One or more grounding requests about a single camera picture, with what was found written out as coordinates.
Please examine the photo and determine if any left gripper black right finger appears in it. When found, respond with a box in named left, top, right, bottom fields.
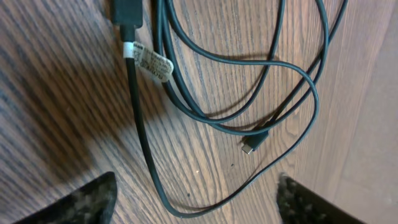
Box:
left=276, top=173, right=362, bottom=224

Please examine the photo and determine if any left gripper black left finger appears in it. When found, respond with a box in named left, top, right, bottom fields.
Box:
left=16, top=172, right=118, bottom=224

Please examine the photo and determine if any smooth black usb cable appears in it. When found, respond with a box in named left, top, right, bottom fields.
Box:
left=154, top=0, right=349, bottom=156

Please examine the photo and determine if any separated black usb cable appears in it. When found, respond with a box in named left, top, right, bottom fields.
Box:
left=111, top=0, right=321, bottom=218

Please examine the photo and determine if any white cable label tag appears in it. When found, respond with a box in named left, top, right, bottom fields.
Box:
left=123, top=41, right=174, bottom=83

